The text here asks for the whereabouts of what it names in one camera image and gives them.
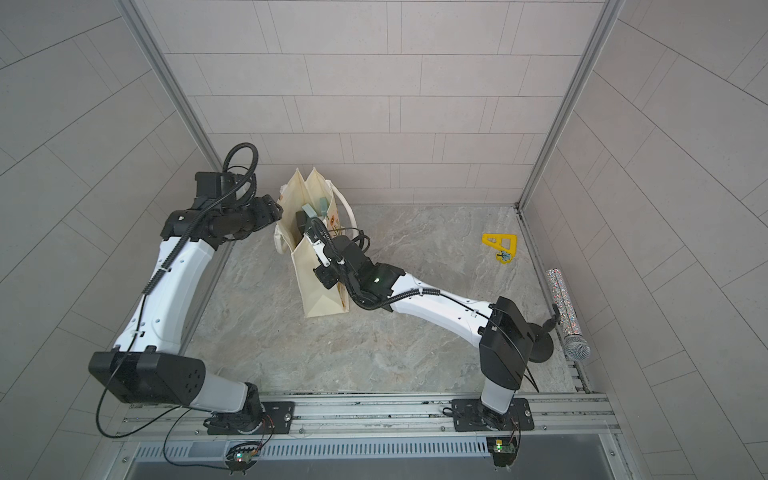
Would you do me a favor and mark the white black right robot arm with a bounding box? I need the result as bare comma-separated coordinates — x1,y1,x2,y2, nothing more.
304,217,537,431

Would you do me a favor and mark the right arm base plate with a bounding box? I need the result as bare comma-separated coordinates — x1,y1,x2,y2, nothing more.
444,397,535,432

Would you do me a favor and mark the black microphone stand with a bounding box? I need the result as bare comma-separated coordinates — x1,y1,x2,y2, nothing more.
528,304,561,363

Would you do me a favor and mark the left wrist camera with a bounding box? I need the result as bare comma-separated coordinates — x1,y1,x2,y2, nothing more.
192,172,239,210

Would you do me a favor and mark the yellow triangular wooden toy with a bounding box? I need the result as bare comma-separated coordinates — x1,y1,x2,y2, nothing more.
481,233,517,264

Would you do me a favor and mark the left circuit board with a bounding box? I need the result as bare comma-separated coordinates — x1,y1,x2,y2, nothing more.
224,441,264,475

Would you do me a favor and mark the aluminium mounting rail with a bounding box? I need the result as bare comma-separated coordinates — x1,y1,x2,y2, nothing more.
105,393,622,442

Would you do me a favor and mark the light teal pencil case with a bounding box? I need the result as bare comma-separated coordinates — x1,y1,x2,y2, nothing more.
301,197,330,220

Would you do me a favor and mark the glittery silver microphone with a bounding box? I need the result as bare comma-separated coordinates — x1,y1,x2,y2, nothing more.
546,269,592,361

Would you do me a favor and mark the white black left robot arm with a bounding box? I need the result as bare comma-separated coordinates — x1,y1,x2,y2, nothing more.
88,195,282,434

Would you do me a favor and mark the right circuit board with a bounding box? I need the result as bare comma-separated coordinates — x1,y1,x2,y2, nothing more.
486,436,520,468

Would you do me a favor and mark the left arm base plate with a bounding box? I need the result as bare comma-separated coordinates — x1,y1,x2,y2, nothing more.
203,401,296,436

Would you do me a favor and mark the circuit board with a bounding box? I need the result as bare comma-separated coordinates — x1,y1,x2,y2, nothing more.
224,441,264,475
486,436,520,468

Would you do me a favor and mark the floral canvas tote bag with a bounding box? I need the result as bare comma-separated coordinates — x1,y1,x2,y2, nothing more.
274,170,357,318

